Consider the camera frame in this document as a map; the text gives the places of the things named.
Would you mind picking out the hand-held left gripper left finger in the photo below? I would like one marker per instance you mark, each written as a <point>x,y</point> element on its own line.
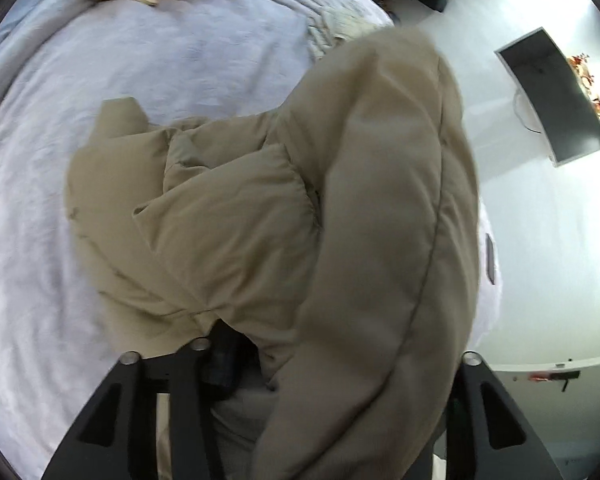
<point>225,360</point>

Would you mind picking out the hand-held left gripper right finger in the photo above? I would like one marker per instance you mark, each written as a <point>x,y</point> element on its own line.
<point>480,410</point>

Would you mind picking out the beige puffer jacket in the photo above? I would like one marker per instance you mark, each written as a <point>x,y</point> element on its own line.
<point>370,210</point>

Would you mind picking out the red and black tool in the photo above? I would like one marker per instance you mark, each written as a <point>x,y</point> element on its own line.
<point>555,376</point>

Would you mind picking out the dark phone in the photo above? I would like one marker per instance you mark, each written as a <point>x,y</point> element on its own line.
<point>490,260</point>

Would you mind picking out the lavender bed blanket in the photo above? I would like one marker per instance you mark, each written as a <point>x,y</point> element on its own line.
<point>180,60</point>

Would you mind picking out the curved grey monitor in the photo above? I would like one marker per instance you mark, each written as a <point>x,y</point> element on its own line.
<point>555,95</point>

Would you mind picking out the flower decoration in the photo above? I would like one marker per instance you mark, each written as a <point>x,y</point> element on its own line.
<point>592,85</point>

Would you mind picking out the folded cream quilted garment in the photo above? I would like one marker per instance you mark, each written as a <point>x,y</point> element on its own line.
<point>330,30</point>

